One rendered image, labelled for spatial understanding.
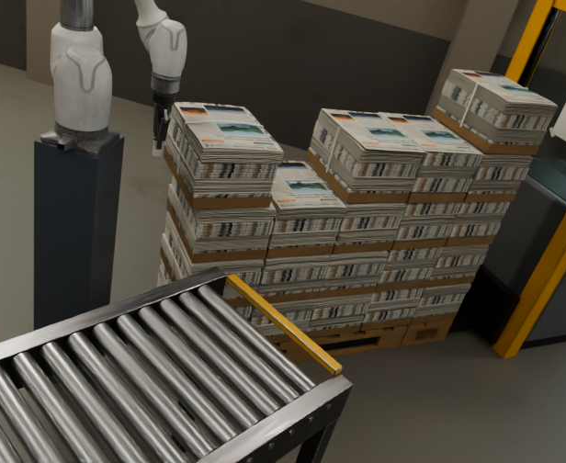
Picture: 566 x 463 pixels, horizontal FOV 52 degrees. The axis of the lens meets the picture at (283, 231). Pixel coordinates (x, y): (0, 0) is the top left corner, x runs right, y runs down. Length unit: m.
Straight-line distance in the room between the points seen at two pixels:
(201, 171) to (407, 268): 1.14
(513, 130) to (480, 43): 1.89
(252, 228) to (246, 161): 0.28
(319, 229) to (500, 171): 0.84
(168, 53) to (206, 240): 0.63
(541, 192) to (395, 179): 1.08
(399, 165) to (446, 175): 0.24
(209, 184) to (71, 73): 0.53
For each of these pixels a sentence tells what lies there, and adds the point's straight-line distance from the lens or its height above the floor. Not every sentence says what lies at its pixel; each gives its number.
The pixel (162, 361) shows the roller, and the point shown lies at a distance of 1.44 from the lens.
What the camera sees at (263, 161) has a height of 1.02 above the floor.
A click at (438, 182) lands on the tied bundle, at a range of 2.41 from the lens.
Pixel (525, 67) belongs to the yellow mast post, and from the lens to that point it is 3.16.
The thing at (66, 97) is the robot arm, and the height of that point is 1.15.
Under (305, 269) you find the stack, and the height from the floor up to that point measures 0.54.
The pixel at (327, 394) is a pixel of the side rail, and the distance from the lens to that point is 1.46.
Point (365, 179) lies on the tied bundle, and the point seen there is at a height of 0.94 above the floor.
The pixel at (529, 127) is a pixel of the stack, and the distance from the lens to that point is 2.60.
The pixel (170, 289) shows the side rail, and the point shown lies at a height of 0.80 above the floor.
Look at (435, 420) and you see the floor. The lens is 2.73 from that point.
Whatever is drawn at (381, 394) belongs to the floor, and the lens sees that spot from 2.71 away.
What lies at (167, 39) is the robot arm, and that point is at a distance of 1.85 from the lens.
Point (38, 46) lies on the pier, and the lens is 5.10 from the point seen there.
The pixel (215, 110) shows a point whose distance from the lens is 2.14.
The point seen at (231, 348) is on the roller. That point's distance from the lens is 1.51.
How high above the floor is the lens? 1.82
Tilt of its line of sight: 31 degrees down
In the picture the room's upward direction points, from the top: 15 degrees clockwise
